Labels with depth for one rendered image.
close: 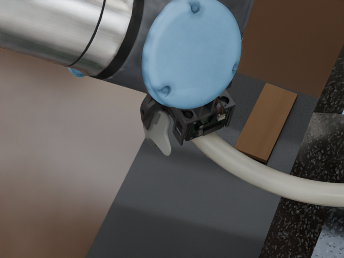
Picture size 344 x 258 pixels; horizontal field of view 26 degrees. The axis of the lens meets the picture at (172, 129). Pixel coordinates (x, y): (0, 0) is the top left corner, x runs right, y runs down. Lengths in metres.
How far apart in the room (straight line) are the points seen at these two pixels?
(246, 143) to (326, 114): 0.84
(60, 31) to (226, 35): 0.13
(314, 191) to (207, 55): 0.41
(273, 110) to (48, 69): 0.68
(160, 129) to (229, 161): 0.10
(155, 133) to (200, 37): 0.44
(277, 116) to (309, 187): 1.21
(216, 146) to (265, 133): 1.16
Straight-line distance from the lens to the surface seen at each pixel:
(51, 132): 2.16
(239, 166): 0.94
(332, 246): 1.25
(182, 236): 1.96
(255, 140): 2.10
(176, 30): 0.56
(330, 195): 0.96
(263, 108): 2.16
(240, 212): 2.00
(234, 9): 0.76
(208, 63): 0.58
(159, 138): 0.99
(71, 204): 2.04
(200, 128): 0.92
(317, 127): 1.27
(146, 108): 0.95
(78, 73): 0.71
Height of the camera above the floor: 1.79
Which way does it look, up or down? 57 degrees down
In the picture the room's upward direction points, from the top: straight up
